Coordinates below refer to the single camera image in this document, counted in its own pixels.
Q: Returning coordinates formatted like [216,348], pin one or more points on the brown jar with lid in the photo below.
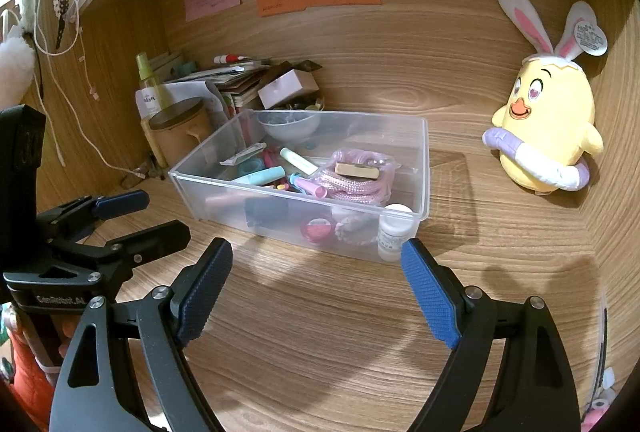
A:
[177,132]

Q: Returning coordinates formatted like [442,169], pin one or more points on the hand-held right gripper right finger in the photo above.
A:
[432,297]

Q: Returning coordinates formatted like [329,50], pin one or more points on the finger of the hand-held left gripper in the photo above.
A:
[155,237]
[122,203]

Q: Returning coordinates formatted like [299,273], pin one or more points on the person's left forearm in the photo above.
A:
[30,372]

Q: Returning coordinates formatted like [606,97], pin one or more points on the red and white pen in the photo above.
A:
[232,59]

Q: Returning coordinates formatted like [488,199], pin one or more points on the stack of books and papers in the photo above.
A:
[220,80]

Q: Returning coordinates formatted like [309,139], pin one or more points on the bowl of small trinkets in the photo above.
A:
[305,103]

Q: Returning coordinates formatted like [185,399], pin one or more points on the white and pink small items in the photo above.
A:
[602,394]

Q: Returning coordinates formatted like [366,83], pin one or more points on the white and mint tube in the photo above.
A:
[298,161]

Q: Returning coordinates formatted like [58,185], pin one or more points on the black dotted headband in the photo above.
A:
[62,2]

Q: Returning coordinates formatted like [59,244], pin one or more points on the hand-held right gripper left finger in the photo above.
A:
[205,297]

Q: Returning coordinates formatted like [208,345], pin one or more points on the red round tin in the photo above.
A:
[316,229]

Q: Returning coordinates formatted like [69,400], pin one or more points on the clear plastic bowl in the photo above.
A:
[289,125]

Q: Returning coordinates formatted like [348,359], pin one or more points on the white fluffy item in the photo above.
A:
[12,57]

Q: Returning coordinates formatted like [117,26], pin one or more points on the green spray bottle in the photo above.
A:
[147,87]

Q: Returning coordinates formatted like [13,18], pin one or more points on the person's left hand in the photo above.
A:
[67,334]

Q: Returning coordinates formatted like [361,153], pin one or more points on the small pink box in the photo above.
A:
[287,87]

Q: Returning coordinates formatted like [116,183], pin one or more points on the pink lipstick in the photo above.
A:
[310,187]

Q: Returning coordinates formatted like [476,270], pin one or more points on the clear plastic box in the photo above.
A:
[400,147]

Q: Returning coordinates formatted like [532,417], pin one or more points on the small white bottle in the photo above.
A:
[395,234]

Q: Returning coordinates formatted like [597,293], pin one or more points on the mint green tube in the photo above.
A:
[262,175]

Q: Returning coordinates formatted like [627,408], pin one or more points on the yellow chick plush toy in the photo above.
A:
[550,122]

